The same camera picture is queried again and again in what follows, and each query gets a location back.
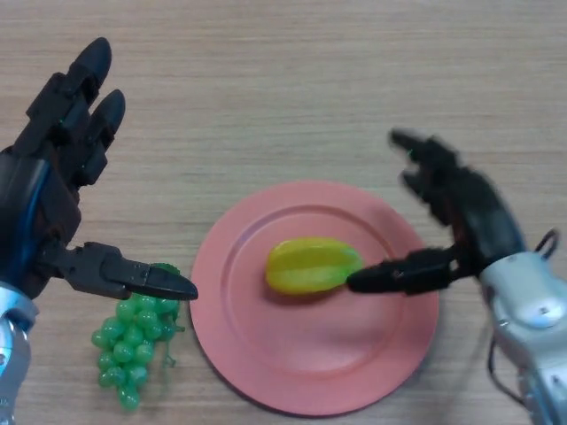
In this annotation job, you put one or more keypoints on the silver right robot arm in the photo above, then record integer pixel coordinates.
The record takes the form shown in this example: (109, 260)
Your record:
(522, 292)

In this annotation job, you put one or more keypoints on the yellow starfruit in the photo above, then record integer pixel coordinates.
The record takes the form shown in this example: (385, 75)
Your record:
(305, 265)

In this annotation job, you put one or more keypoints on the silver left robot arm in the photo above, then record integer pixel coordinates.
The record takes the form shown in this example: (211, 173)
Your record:
(13, 354)

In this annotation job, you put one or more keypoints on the green grape bunch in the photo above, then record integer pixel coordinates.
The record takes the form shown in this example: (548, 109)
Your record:
(124, 345)

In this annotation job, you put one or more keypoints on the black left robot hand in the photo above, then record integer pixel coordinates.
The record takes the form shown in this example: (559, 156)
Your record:
(35, 199)

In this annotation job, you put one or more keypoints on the pink round plate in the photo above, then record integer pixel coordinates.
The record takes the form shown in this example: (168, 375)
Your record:
(310, 345)

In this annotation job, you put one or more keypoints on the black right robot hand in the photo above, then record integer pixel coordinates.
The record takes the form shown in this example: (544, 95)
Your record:
(483, 212)

